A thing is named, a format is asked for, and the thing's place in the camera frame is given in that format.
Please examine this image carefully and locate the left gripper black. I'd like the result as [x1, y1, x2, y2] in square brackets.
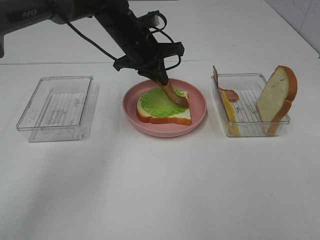
[96, 0, 185, 86]

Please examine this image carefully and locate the green lettuce leaf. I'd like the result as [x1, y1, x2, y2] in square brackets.
[138, 87, 187, 118]

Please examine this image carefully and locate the bacon strip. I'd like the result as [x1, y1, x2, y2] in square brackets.
[157, 81, 189, 108]
[212, 65, 239, 102]

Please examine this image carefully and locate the bread slice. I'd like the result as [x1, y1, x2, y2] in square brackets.
[256, 65, 298, 136]
[136, 96, 192, 126]

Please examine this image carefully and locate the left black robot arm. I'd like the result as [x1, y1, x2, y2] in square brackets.
[0, 0, 185, 86]

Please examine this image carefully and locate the pink round plate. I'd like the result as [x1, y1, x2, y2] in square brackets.
[122, 78, 207, 138]

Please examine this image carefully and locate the right clear plastic tray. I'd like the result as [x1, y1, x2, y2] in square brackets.
[211, 73, 290, 137]

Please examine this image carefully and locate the clear plastic tray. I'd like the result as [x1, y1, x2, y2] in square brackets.
[16, 76, 99, 143]
[211, 73, 290, 137]

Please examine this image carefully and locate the yellow cheese slice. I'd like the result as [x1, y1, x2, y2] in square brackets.
[222, 91, 241, 137]

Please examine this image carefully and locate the left clear plastic tray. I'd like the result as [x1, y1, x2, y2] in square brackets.
[16, 76, 99, 143]

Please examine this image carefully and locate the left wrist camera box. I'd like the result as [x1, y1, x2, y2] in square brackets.
[138, 13, 160, 28]

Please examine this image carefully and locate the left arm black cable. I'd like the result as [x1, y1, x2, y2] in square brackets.
[63, 11, 182, 72]

